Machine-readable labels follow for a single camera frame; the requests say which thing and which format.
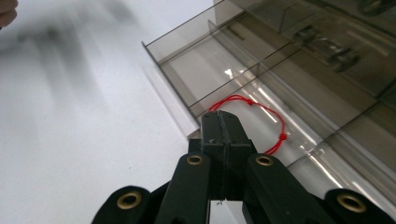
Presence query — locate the red string bracelet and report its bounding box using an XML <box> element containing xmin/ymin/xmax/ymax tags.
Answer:
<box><xmin>207</xmin><ymin>94</ymin><xmax>289</xmax><ymax>156</ymax></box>

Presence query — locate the smoky clear drawer cabinet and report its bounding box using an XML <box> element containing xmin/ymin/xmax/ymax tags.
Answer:
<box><xmin>214</xmin><ymin>0</ymin><xmax>396</xmax><ymax>203</ymax></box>

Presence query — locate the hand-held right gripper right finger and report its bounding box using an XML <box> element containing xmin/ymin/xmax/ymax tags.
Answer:
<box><xmin>219</xmin><ymin>110</ymin><xmax>258</xmax><ymax>201</ymax></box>

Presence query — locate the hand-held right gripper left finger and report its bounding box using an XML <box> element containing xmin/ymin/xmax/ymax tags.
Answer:
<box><xmin>188</xmin><ymin>110</ymin><xmax>226</xmax><ymax>201</ymax></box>

